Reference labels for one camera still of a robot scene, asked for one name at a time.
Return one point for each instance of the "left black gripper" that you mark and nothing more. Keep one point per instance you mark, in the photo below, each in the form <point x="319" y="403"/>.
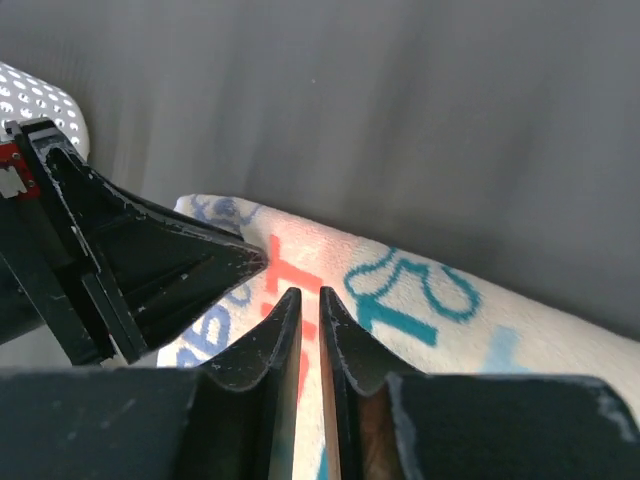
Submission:
<point x="106" y="271"/>

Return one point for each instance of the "colourful rabbit print towel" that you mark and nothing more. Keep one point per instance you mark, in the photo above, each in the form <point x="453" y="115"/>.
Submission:
<point x="433" y="316"/>

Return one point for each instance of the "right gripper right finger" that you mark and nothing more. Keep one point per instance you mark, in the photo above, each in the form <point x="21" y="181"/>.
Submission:
<point x="372" y="424"/>

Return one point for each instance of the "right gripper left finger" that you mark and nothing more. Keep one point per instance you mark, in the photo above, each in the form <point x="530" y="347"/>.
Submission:
<point x="248" y="400"/>

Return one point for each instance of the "white perforated plastic basket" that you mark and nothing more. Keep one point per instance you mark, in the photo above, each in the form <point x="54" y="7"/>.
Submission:
<point x="25" y="97"/>

